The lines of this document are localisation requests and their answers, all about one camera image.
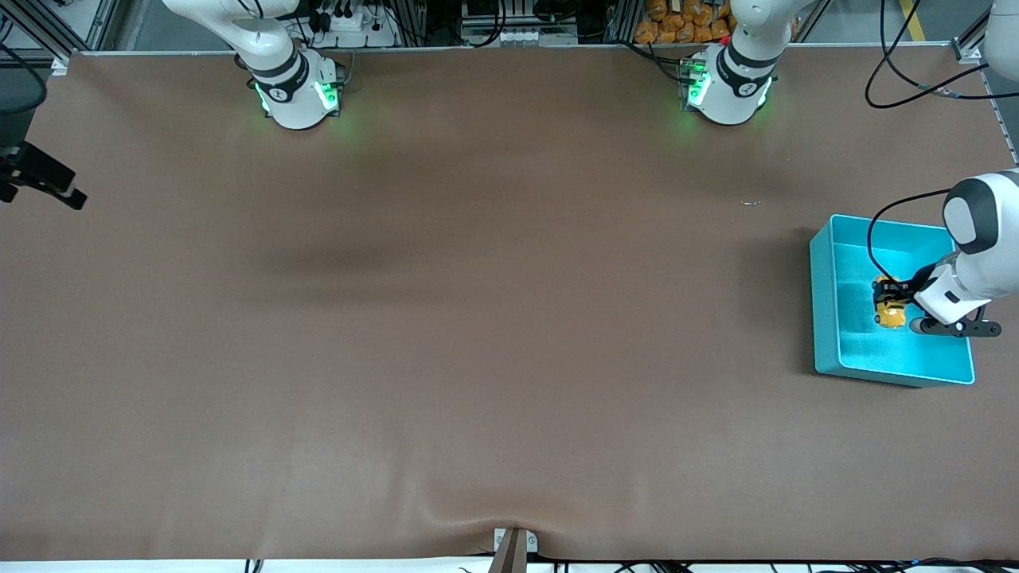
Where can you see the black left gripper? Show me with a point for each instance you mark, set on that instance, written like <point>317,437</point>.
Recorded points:
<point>909,288</point>

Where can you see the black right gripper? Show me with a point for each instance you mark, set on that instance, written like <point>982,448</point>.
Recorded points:
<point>33,167</point>

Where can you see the yellow beetle toy car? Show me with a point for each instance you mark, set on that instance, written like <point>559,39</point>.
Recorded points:
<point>892,317</point>

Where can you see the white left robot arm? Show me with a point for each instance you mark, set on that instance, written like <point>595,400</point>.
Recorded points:
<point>987,263</point>

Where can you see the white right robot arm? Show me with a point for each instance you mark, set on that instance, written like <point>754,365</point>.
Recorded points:
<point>296,102</point>

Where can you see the teal plastic bin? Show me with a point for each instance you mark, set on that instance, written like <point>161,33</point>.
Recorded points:
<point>852,350</point>

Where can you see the pile of orange packets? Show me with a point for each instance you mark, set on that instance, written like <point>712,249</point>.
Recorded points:
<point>677,28</point>

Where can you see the white power strip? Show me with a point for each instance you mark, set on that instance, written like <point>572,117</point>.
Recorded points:
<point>350,24</point>

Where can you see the white connector block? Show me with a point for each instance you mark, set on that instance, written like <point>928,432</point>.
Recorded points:
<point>517,36</point>

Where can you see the aluminium frame post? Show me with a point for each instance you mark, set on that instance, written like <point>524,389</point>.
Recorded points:
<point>99,28</point>
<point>975,40</point>

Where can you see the metal table edge bracket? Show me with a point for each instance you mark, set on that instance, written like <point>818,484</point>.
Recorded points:
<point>513,549</point>

